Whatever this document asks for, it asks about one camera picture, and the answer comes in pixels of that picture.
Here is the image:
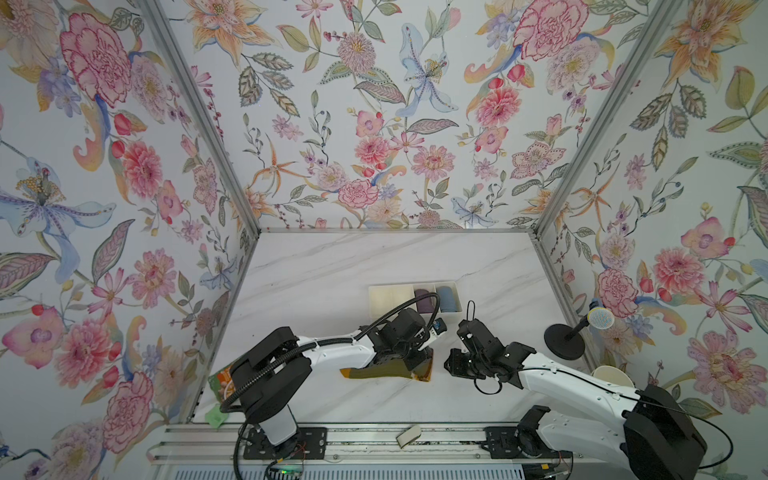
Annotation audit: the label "blue rolled sock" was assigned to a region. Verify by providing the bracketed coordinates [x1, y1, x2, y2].
[436, 285, 460, 313]

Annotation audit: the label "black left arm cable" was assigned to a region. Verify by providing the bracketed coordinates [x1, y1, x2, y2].
[219, 291, 442, 415]

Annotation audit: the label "colourful snack bag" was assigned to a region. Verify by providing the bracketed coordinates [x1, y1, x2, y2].
[204, 365, 234, 430]

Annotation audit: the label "green striped sock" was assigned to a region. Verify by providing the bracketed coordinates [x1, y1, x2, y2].
[339, 355, 433, 382]

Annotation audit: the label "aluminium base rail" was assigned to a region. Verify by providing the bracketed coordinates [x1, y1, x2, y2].
[148, 422, 629, 474]

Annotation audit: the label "aluminium corner frame post left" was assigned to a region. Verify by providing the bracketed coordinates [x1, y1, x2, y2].
[137, 0, 261, 239]

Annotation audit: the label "cream plastic divided organizer tray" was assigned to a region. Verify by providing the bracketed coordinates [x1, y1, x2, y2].
[367, 280, 463, 319]

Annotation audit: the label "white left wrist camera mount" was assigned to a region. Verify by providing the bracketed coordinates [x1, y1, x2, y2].
[425, 318, 447, 346]

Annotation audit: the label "black stand shower head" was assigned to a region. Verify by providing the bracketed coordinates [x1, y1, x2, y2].
[544, 307, 615, 361]

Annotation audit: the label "stacked paper cups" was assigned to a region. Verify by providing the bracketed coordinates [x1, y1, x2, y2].
[592, 365, 635, 388]

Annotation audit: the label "aluminium corner frame post right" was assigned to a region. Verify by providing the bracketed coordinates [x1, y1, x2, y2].
[531, 1, 679, 240]

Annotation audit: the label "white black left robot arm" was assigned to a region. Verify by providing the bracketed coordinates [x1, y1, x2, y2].
[219, 307, 446, 450]

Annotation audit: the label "small grey tag on rail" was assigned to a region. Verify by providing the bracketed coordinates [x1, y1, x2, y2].
[396, 425, 422, 449]

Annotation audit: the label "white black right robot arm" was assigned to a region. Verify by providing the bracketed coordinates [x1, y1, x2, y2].
[445, 319, 707, 479]

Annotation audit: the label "aluminium corner frame post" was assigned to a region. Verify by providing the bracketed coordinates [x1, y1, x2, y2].
[137, 0, 261, 239]
[531, 1, 679, 240]

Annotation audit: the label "purple rolled sock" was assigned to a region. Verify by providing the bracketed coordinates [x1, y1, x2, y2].
[414, 289, 435, 314]

